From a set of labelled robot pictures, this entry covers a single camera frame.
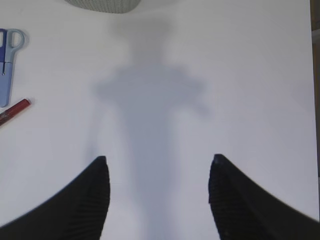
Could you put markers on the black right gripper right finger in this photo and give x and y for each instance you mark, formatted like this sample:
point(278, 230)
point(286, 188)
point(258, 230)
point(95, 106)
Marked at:
point(242, 210)

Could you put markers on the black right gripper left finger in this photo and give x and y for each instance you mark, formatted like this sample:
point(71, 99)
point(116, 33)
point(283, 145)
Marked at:
point(77, 212)

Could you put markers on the blue scissors with sheath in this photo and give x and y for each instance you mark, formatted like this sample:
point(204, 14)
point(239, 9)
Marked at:
point(7, 55)

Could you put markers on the red glitter marker pen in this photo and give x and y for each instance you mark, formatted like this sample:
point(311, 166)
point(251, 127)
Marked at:
point(11, 112)

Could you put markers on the light green woven basket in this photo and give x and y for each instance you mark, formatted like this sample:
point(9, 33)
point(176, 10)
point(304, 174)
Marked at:
point(106, 6)

